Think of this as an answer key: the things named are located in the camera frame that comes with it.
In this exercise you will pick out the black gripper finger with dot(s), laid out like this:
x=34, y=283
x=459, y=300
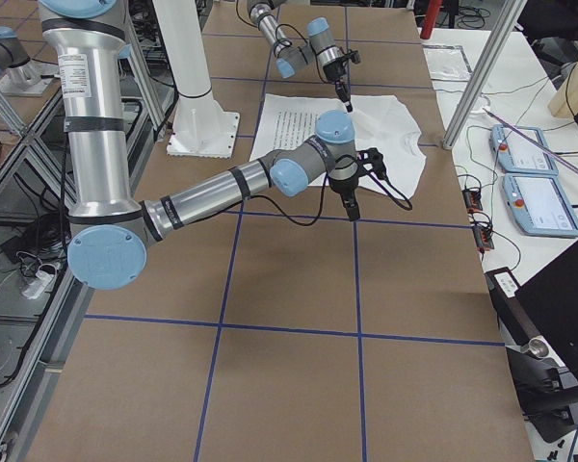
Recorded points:
x=343, y=94
x=351, y=205

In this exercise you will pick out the clear plastic bag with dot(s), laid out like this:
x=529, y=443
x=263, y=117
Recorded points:
x=447, y=63

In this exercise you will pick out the white long-sleeve printed shirt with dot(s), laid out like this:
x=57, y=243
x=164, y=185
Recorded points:
x=380, y=121

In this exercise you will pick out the upper orange circuit board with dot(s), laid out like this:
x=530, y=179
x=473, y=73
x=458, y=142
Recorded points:
x=472, y=200

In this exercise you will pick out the aluminium frame post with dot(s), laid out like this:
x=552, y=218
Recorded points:
x=494, y=45

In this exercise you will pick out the lower blue teach pendant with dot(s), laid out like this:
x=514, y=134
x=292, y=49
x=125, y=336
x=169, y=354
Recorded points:
x=540, y=206

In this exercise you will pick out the blue teach pendant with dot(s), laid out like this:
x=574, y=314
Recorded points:
x=540, y=206
x=516, y=154

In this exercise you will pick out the lower orange circuit board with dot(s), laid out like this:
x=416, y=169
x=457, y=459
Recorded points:
x=482, y=237

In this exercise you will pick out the black box white label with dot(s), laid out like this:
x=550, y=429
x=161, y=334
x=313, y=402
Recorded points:
x=502, y=287

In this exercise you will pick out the orange circuit board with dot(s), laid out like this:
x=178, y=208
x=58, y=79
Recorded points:
x=482, y=237
x=472, y=200

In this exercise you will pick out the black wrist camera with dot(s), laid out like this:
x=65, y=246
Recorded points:
x=350, y=56
x=371, y=161

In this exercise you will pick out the upper blue teach pendant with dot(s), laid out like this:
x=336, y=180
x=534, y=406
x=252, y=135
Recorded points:
x=516, y=154

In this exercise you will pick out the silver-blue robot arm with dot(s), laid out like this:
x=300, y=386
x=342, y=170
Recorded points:
x=110, y=230
x=293, y=52

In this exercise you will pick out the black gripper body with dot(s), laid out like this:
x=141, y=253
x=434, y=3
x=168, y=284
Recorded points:
x=345, y=185
x=333, y=72

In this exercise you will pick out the black laptop computer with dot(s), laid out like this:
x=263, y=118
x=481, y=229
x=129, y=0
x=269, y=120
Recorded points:
x=550, y=299

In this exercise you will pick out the red cylinder object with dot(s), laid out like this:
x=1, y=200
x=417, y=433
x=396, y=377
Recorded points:
x=430, y=19

